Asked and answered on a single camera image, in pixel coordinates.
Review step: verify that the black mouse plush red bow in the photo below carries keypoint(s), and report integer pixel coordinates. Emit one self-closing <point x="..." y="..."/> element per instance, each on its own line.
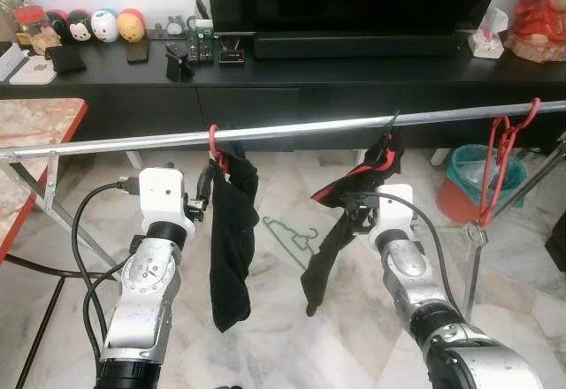
<point x="80" y="28"/>

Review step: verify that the black shirt green print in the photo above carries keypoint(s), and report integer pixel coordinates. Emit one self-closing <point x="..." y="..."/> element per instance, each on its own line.
<point x="234" y="230"/>

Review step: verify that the black soundbar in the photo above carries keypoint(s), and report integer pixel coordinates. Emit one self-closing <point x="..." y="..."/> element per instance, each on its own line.
<point x="354" y="46"/>

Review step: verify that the black shirt red trim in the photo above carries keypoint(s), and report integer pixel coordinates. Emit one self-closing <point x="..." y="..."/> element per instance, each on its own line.
<point x="329" y="256"/>

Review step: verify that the white blue round plush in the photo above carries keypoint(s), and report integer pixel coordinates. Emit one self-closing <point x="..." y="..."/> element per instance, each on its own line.
<point x="104" y="26"/>

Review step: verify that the red robed figurine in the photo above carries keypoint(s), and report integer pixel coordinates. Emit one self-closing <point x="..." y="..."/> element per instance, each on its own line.
<point x="535" y="13"/>

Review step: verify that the white pad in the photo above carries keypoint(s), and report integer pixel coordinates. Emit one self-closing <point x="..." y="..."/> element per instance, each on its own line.
<point x="34" y="72"/>

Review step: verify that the green black gadget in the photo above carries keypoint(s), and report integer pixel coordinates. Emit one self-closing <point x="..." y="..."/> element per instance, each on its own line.
<point x="203" y="44"/>

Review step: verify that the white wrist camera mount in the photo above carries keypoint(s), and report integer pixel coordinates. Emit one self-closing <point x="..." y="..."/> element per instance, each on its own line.
<point x="395" y="208"/>
<point x="162" y="196"/>

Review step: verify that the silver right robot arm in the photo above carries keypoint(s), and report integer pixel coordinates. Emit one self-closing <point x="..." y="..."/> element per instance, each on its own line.
<point x="411" y="274"/>

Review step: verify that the black remote control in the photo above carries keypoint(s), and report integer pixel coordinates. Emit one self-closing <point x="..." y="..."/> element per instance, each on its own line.
<point x="179" y="62"/>

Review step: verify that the black phone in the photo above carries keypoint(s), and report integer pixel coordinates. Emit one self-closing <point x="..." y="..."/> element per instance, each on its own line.
<point x="138" y="51"/>

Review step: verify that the glass jar red lid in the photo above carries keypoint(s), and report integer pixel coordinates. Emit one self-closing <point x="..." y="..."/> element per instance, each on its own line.
<point x="31" y="26"/>

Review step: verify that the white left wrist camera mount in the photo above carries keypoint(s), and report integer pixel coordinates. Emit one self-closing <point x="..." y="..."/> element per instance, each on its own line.
<point x="162" y="196"/>

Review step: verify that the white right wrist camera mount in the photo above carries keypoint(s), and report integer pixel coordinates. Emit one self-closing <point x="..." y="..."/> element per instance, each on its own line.
<point x="395" y="208"/>

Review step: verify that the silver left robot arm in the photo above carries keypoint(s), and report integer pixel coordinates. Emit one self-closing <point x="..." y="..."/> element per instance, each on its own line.
<point x="141" y="301"/>

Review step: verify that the black pouch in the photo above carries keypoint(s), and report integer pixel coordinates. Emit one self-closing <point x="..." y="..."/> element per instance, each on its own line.
<point x="66" y="59"/>

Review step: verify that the marble folding table red edge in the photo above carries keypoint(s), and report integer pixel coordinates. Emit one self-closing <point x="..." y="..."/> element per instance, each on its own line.
<point x="31" y="133"/>

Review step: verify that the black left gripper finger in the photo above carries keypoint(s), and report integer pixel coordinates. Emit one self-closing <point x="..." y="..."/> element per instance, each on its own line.
<point x="210" y="184"/>

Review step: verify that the white tissue box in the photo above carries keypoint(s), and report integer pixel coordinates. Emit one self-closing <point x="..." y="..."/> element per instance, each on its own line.
<point x="486" y="44"/>

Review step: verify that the black tv cabinet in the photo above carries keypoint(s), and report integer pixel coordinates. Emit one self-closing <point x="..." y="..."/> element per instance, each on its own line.
<point x="265" y="106"/>

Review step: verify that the red plastic hanger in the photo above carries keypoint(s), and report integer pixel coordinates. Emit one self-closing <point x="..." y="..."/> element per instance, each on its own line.
<point x="213" y="146"/>
<point x="505" y="134"/>

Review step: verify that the small grey totoro figure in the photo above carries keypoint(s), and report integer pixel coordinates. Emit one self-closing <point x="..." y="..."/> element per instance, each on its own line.
<point x="174" y="26"/>

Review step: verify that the yellow red round plush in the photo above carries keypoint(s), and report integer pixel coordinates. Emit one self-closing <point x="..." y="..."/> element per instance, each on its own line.
<point x="132" y="26"/>

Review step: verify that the red bin teal bag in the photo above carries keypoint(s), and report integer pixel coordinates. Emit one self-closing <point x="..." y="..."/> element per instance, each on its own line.
<point x="460" y="177"/>

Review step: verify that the metal clothes rack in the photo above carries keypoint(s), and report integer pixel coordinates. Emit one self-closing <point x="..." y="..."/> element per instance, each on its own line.
<point x="292" y="130"/>

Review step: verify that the small black digital clock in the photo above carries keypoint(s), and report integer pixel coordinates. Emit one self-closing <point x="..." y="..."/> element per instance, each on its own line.
<point x="232" y="56"/>

